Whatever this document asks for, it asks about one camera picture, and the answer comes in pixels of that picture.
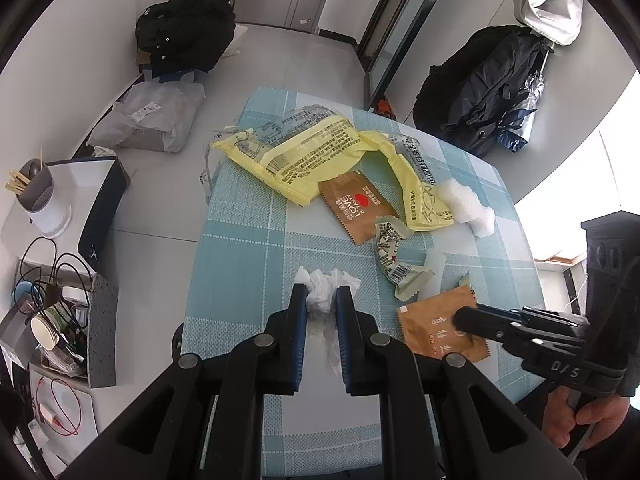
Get white box dark sides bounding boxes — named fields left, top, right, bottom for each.
left=1, top=156, right=129, bottom=275

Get white paper cup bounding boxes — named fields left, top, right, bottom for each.
left=30, top=309, right=65, bottom=350

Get brown sachet with red dot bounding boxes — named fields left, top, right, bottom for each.
left=319, top=171, right=397, bottom=246

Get silver blue folded umbrella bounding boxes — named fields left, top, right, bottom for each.
left=496, top=48, right=552, bottom=153

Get white tissue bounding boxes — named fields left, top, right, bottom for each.
left=294, top=266, right=361, bottom=377

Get white hanging bag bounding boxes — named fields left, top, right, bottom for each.
left=513, top=0, right=584, bottom=47

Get grey plastic parcel bag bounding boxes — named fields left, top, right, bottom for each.
left=88, top=81, right=205, bottom=154

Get black bag on floor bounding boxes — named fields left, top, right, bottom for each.
left=134, top=0, right=235, bottom=77

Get grey white chopstick holder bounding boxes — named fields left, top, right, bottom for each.
left=4, top=152, right=73, bottom=240

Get blue checkered tablecloth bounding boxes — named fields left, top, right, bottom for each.
left=182, top=104, right=544, bottom=478

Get large yellow plastic bag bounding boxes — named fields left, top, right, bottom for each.
left=212, top=104, right=396, bottom=206

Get small yellow plastic bag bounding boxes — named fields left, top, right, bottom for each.
left=359, top=130, right=454, bottom=232

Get person's right hand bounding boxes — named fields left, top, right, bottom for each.
left=542, top=387, right=630, bottom=448

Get green snack wrapper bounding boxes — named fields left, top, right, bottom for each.
left=374, top=216, right=435, bottom=301

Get grey perforated box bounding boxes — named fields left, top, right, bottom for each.
left=87, top=273, right=119, bottom=389

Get clear white plastic strip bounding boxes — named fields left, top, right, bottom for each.
left=420, top=249, right=446, bottom=299

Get red cable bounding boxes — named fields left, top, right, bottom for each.
left=34, top=375, right=84, bottom=438

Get brown sachet white print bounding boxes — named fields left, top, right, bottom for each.
left=397, top=285, right=489, bottom=363

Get black framed glass door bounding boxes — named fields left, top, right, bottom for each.
left=357, top=0, right=437, bottom=110

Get black cables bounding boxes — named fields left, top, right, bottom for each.
left=16, top=236, right=97, bottom=356

